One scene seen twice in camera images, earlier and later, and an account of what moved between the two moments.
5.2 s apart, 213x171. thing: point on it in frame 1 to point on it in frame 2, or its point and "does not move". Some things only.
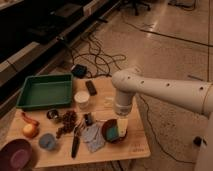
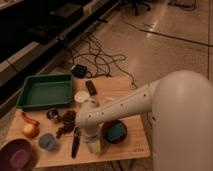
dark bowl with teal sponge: (110, 132) does not move
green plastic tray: (46, 91) does not move
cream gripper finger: (123, 126) to (96, 146)
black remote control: (91, 88) does not move
